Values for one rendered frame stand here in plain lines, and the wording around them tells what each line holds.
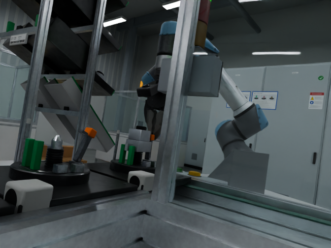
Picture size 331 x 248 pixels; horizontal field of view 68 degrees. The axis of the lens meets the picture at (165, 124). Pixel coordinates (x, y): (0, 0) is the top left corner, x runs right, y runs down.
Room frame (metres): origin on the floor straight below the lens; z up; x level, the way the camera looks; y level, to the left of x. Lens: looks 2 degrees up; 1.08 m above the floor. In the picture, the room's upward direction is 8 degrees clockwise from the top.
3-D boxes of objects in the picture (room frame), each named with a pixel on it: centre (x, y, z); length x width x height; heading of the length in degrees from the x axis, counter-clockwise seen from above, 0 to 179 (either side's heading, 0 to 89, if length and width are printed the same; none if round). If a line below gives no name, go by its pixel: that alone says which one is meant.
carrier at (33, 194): (0.48, 0.20, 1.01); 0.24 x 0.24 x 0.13; 58
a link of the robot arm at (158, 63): (0.77, 0.02, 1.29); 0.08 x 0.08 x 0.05
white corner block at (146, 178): (0.56, 0.04, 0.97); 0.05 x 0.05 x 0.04; 58
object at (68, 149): (5.88, 2.45, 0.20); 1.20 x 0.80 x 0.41; 140
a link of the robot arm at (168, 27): (0.77, 0.02, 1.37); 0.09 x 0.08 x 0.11; 149
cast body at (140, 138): (0.69, 0.07, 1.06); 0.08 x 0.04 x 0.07; 148
